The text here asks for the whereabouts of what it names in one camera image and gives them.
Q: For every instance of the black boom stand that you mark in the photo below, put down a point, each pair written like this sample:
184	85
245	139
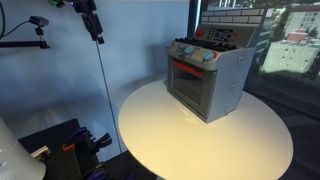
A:
20	44

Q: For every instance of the black equipment with orange parts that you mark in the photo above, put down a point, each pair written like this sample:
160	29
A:
53	136

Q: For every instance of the black orange bar clamp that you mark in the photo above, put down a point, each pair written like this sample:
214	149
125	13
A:
78	156

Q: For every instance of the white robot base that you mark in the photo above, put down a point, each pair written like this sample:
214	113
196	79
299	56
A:
16	156

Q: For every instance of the blue stove knob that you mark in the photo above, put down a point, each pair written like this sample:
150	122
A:
189	50

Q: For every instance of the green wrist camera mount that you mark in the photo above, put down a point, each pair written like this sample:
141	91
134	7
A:
52	2

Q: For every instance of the dark window frame post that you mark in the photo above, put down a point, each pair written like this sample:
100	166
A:
193	16

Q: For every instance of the black camera on stand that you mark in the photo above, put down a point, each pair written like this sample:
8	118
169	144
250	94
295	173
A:
38	21

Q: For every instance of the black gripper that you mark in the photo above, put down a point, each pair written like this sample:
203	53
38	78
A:
84	6

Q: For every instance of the silver metal block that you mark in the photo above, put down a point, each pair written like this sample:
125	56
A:
40	153

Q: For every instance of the grey toy stove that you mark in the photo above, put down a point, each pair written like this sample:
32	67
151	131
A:
226	76

